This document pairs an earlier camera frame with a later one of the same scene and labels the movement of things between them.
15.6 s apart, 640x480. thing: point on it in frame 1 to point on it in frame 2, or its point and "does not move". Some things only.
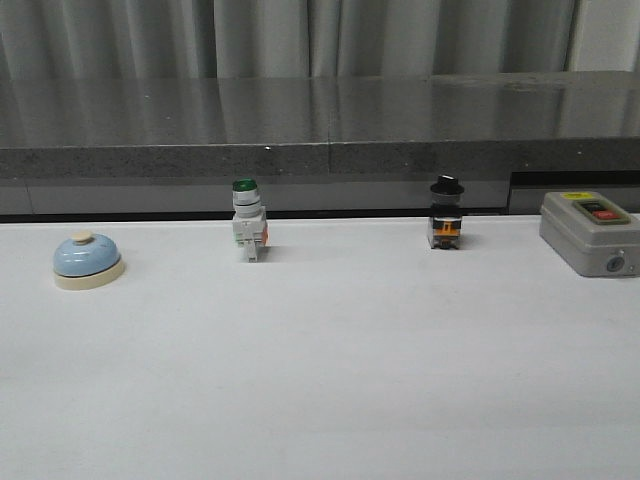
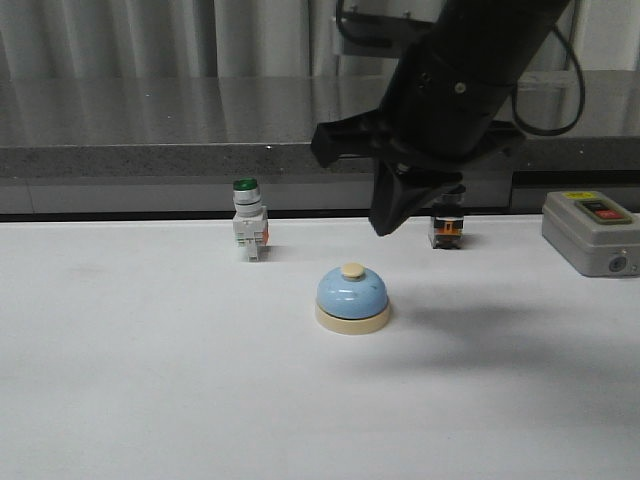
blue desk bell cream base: x=87 y=261 to x=352 y=300
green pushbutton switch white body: x=249 y=217 does not move
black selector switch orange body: x=446 y=221 does not move
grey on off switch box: x=591 y=233 does not move
